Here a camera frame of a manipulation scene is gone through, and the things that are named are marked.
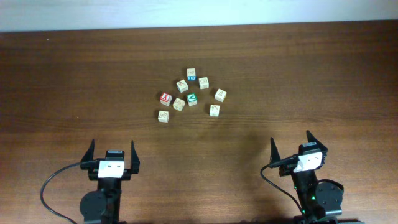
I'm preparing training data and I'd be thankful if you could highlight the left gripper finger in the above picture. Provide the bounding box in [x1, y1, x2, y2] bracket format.
[126, 141, 140, 174]
[80, 139, 99, 170]

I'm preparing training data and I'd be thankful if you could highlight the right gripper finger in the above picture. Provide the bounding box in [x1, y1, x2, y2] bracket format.
[269, 138, 299, 168]
[306, 130, 328, 152]

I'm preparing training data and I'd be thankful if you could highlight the wooden block engraved picture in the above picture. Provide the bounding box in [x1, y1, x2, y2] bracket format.
[209, 105, 220, 117]

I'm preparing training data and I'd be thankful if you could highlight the wooden block green letter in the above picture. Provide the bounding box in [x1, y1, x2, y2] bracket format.
[186, 93, 198, 106]

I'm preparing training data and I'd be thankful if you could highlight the wooden block letter A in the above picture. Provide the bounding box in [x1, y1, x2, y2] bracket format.
[215, 89, 227, 102]

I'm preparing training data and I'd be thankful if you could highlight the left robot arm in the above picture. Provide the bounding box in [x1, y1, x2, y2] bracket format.
[80, 141, 140, 224]

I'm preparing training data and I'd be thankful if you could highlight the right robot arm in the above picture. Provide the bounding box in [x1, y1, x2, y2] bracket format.
[260, 131, 360, 224]

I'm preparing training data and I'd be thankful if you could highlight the wooden block lower left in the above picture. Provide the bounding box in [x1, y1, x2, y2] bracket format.
[158, 111, 170, 123]

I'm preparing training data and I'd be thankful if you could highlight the wooden block red letter Y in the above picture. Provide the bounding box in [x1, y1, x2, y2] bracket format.
[159, 92, 172, 106]

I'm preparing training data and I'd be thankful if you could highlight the plain wooden block centre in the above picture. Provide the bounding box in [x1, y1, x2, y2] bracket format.
[173, 98, 185, 111]

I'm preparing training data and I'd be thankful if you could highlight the plain wooden block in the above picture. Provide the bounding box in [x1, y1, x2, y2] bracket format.
[173, 98, 185, 111]
[198, 77, 210, 90]
[176, 79, 188, 93]

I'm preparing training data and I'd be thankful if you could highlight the plain wooden block upper left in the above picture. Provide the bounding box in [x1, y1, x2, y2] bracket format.
[176, 79, 188, 93]

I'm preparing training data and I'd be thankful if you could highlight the plain wooden block upper right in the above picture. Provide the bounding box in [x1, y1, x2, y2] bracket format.
[198, 77, 210, 90]

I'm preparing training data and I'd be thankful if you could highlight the wooden block blue side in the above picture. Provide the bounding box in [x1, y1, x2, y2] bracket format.
[187, 68, 197, 81]

